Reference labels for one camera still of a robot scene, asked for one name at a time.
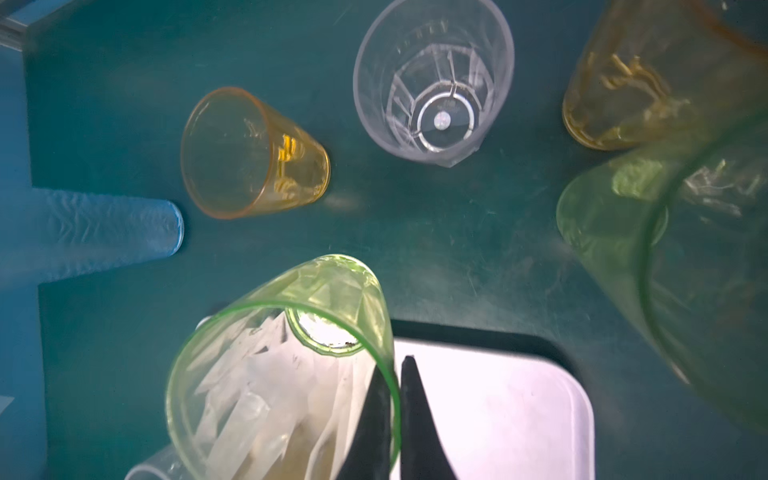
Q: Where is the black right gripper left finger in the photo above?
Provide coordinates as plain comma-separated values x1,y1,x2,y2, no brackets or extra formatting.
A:
336,368,392,480

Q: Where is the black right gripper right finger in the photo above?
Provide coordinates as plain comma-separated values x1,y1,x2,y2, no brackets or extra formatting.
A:
400,356,457,480

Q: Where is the lilac plastic tray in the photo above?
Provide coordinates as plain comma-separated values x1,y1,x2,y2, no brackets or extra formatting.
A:
395,337,596,479

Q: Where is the pale green small glass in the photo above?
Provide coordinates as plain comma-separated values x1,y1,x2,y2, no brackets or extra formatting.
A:
165,254,402,479

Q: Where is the clear faceted glass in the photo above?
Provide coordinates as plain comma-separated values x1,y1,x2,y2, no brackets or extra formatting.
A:
125,444,193,480

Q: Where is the yellow amber smooth glass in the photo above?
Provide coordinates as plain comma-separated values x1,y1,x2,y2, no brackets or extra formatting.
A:
180,87,331,220

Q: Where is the tall green glass front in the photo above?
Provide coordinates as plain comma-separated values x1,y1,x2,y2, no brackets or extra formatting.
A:
556,111,767,432

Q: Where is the clear smooth glass rear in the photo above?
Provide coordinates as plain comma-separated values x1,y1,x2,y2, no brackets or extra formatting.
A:
353,0,515,168

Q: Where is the frosted blue tall cup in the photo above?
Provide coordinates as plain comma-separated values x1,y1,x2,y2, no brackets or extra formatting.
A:
1,188,185,289

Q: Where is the tall green yellow glass rear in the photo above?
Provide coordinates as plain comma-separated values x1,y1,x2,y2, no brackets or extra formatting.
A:
562,1,767,151

